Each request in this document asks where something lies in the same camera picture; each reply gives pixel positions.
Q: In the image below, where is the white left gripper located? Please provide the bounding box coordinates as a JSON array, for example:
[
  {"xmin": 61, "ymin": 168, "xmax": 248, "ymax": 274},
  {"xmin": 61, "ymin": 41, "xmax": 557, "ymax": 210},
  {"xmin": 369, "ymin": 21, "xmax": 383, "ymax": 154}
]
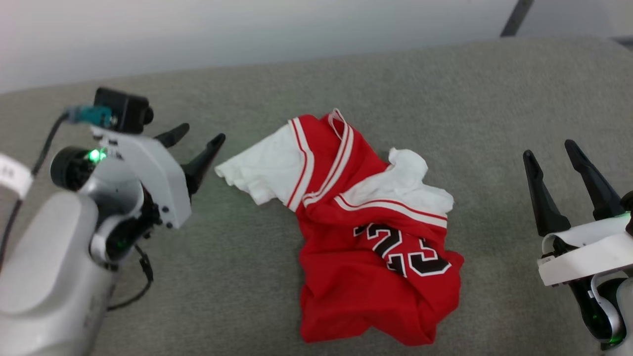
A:
[{"xmin": 91, "ymin": 123, "xmax": 226, "ymax": 229}]

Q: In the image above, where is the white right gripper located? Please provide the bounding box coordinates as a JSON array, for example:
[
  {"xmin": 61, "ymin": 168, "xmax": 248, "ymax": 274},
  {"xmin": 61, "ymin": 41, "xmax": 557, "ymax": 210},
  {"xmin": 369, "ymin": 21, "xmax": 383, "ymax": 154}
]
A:
[{"xmin": 523, "ymin": 139, "xmax": 633, "ymax": 287}]

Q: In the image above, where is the red and white basketball jersey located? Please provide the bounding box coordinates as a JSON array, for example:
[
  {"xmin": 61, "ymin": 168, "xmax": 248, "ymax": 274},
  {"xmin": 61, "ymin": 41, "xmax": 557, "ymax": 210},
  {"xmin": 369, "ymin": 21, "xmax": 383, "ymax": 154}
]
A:
[{"xmin": 215, "ymin": 108, "xmax": 465, "ymax": 346}]

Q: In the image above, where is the grey fabric sofa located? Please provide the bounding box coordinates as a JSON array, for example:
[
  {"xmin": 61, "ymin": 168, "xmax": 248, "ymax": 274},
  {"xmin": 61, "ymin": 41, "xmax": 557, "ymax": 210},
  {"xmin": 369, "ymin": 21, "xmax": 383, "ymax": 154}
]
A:
[{"xmin": 0, "ymin": 36, "xmax": 633, "ymax": 356}]

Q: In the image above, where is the dark grey metal bar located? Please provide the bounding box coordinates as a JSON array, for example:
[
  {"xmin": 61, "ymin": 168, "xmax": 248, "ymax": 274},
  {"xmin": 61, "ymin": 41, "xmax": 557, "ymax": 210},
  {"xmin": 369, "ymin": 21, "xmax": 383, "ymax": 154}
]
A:
[{"xmin": 500, "ymin": 0, "xmax": 535, "ymax": 38}]

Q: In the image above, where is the teal camera cable connector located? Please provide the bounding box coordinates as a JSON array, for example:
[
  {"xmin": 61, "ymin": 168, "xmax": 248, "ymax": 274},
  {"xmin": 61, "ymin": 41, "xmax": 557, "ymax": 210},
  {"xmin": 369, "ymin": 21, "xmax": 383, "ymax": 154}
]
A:
[{"xmin": 66, "ymin": 105, "xmax": 115, "ymax": 127}]

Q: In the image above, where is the black camera cable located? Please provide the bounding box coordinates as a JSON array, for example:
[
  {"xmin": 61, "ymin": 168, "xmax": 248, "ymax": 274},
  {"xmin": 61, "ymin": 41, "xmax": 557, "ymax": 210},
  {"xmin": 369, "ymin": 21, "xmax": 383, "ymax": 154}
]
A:
[{"xmin": 0, "ymin": 113, "xmax": 70, "ymax": 270}]

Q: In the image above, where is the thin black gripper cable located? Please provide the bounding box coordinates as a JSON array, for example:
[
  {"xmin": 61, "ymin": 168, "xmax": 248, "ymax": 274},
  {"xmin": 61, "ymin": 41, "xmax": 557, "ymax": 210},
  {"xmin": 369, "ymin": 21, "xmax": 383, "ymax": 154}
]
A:
[{"xmin": 106, "ymin": 244, "xmax": 154, "ymax": 312}]

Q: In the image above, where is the white cable label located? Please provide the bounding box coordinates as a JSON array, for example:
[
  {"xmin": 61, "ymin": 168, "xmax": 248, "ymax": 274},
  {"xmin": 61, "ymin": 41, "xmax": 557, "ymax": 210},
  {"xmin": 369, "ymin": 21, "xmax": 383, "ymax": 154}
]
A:
[{"xmin": 0, "ymin": 153, "xmax": 34, "ymax": 199}]

